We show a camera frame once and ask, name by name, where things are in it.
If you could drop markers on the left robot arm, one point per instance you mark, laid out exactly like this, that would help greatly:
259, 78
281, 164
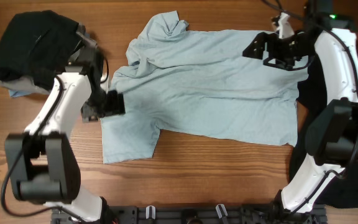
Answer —
42, 168

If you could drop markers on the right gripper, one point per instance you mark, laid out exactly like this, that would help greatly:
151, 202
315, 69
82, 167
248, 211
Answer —
262, 40

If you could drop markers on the light blue t-shirt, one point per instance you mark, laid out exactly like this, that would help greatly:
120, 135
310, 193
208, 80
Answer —
197, 82

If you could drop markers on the black t-shirt on table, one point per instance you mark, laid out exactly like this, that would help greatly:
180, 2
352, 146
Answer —
312, 94

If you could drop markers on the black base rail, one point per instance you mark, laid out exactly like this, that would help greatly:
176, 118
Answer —
245, 214

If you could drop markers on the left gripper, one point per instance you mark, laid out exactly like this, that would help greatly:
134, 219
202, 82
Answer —
117, 105

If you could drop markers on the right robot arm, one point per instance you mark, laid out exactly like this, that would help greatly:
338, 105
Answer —
331, 140

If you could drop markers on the folded grey garment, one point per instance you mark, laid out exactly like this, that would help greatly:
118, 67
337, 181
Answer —
26, 83

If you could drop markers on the folded black garment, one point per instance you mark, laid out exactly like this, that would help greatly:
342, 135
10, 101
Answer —
37, 44

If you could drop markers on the folded blue garment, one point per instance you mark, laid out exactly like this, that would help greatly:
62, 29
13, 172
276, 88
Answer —
17, 93

